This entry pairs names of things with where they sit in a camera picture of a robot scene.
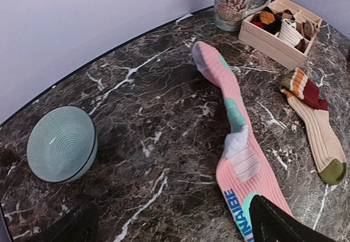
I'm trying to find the pink patterned long sock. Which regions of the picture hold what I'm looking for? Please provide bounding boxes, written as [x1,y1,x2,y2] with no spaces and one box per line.
[192,42,291,241]

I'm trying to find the coral pattern ceramic mug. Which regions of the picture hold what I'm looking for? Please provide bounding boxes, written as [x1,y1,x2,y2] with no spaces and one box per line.
[214,0,271,32]

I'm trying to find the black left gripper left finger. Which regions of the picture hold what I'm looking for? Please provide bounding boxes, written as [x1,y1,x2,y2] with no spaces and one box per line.
[32,202,99,241]

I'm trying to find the white ribbed rolled sock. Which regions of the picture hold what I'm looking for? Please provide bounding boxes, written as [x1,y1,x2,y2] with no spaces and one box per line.
[278,18,303,47]

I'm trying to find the dark argyle rolled sock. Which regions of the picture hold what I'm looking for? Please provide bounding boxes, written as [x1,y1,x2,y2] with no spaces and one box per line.
[281,9,295,21]

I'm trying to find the light blue ceramic bowl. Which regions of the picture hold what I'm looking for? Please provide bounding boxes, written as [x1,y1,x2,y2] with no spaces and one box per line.
[26,105,98,184]

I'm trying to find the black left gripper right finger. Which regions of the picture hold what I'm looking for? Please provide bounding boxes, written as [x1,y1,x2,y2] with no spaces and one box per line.
[250,195,334,242]

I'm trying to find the beige striped cuff sock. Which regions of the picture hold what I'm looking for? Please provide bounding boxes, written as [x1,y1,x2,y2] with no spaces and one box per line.
[279,68,347,185]

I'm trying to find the wooden compartment organizer box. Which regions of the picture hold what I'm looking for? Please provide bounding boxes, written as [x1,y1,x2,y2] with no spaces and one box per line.
[238,0,323,70]

